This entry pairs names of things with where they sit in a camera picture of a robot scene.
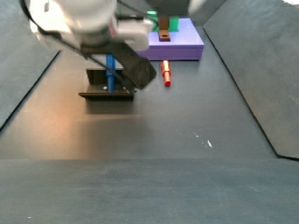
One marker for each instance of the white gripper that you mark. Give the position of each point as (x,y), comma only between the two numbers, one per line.
(130,31)

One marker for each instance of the blue peg object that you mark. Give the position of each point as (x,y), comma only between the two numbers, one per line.
(111,65)

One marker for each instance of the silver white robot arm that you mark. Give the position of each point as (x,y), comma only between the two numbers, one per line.
(89,22)

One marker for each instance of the red peg object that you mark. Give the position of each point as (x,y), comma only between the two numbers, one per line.
(166,72)

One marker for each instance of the black angled fixture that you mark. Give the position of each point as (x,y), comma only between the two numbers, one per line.
(98,87)

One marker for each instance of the green left block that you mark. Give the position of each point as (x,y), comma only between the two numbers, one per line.
(153,16)

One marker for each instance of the green block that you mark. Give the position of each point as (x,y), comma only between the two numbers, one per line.
(174,24)
(153,16)

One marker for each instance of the green right block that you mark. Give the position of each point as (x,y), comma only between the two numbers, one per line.
(174,24)

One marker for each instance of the purple base block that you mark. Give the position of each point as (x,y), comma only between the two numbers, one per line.
(185,47)

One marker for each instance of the brown L-shaped bracket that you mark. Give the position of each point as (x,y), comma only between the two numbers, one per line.
(163,20)

